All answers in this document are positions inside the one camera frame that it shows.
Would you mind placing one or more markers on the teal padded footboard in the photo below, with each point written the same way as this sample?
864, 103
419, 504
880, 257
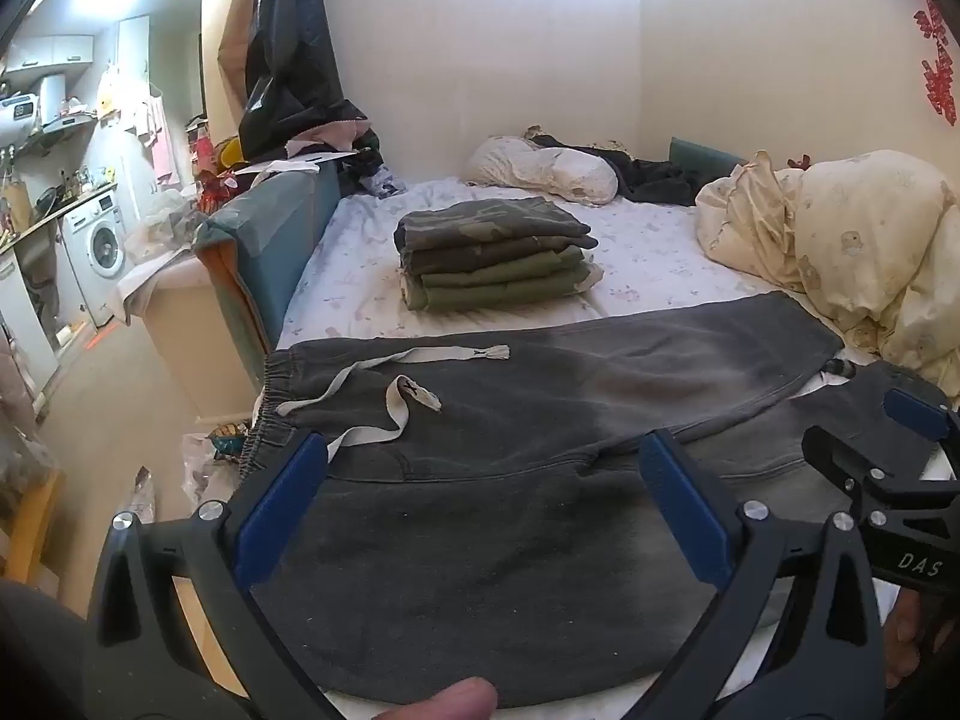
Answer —
277, 240

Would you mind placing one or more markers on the black hanging garment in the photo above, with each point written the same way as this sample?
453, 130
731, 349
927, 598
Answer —
292, 52

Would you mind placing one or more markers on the dark crumpled clothes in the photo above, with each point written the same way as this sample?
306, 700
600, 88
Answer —
652, 176

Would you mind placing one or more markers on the yellow hanging bag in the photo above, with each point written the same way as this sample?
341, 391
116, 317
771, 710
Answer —
110, 94

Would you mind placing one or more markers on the yellow wooden furniture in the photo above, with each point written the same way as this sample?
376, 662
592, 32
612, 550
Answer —
30, 525

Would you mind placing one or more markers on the pile of mixed clothes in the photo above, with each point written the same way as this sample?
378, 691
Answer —
371, 165

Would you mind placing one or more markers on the pink hanging cloth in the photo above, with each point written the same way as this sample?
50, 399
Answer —
159, 135

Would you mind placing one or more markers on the red bags pile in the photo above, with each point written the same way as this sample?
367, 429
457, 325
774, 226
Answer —
217, 172

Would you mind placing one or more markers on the teal headboard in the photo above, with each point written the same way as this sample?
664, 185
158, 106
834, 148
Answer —
701, 157

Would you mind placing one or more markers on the cream comforter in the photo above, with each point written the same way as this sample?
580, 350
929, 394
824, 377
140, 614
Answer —
847, 240

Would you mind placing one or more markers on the person's right hand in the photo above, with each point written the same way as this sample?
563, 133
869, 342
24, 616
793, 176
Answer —
906, 634

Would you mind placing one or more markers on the kitchen counter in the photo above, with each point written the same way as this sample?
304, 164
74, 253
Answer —
45, 221

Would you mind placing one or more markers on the person's left hand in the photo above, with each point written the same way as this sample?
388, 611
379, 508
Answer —
442, 701

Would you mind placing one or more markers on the olive green folded pants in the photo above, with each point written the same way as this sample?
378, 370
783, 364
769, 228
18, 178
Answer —
495, 296
510, 271

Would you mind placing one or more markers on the white range hood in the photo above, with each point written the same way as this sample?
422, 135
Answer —
67, 120

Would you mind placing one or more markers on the clear plastic bag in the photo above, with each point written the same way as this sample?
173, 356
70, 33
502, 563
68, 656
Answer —
161, 225

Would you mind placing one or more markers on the white wall cabinets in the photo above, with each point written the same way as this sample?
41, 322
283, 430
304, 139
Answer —
52, 51

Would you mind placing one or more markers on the floral white bed sheet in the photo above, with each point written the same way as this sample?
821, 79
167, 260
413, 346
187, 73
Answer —
360, 292

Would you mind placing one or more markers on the white paper sheet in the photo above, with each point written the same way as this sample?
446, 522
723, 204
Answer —
300, 163

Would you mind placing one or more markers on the red wall decoration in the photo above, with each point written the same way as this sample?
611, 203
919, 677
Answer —
934, 67

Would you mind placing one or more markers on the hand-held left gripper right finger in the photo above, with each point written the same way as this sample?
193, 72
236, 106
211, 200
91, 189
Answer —
684, 517

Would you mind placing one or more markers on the colourful snack packet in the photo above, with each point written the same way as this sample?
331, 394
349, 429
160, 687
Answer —
227, 441

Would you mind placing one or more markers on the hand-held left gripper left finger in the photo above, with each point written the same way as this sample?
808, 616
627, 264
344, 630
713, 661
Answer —
285, 510

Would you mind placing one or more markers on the white patterned pillow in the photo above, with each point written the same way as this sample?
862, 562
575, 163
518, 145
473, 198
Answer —
540, 165

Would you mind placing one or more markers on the white water heater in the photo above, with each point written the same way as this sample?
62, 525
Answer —
16, 116

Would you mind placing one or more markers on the grey pants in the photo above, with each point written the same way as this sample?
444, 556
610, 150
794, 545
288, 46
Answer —
487, 502

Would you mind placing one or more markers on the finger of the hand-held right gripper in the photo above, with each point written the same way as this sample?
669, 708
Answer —
855, 469
916, 412

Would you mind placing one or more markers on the white washing machine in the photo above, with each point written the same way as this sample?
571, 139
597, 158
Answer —
97, 255

